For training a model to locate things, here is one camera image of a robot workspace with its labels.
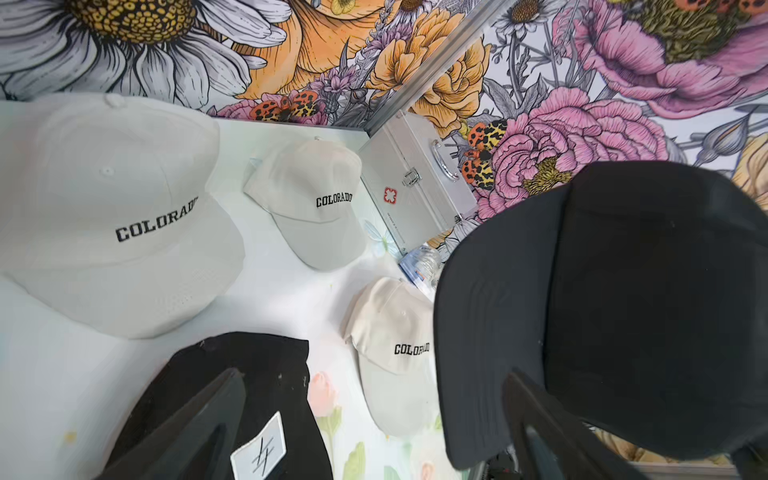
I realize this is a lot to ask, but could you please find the silver metal case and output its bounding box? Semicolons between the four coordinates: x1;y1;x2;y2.
359;111;477;254

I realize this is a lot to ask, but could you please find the white Colorado cap front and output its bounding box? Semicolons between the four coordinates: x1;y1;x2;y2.
344;277;438;438

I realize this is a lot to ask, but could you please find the white colorado cap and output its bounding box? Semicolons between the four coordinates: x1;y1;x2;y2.
344;277;438;438
243;138;366;271
1;93;245;339

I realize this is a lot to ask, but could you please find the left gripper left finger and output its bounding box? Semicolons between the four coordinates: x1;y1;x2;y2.
99;368;246;479

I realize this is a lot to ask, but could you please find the black cap with patch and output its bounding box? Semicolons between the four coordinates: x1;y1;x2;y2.
100;332;333;479

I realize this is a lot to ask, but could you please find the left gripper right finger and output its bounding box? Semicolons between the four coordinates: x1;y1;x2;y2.
502;369;645;480

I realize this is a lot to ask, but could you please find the clear plastic bag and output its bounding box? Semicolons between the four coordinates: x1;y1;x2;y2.
399;244;444;301

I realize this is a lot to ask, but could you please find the white Colorado cap back right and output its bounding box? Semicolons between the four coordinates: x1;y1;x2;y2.
243;138;366;271

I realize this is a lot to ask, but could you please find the white Colorado cap back centre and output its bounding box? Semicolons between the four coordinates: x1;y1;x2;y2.
1;93;245;339

